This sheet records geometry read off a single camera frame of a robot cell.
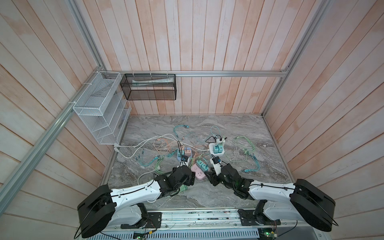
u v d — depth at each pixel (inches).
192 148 39.3
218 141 37.2
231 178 25.0
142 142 40.9
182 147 36.5
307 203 16.9
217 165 29.9
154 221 28.9
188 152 35.6
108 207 15.9
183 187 31.7
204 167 33.0
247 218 28.7
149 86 40.5
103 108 27.2
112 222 18.5
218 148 36.4
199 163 33.8
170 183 24.1
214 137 43.3
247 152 38.5
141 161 37.5
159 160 36.7
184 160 28.2
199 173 33.9
